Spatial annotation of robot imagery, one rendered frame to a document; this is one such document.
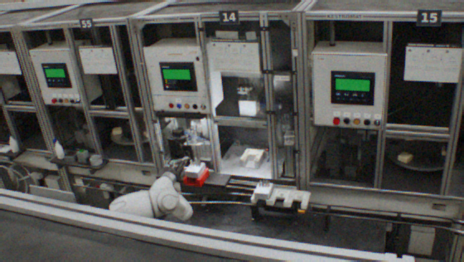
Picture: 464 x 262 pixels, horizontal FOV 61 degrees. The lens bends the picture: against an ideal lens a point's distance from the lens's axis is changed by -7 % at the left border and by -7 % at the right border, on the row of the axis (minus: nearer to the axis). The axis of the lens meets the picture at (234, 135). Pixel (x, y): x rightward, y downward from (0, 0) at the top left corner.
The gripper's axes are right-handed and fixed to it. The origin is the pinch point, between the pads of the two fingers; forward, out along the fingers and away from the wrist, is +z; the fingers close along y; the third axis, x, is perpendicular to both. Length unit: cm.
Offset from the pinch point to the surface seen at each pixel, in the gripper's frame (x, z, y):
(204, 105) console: -8.2, 22.4, 29.2
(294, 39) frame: -69, 25, 73
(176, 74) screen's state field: 8, 21, 51
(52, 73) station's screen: 116, 20, 51
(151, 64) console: 27, 23, 57
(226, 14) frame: -30, 24, 88
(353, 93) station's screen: -103, 21, 44
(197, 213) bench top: -0.8, 3.3, -46.1
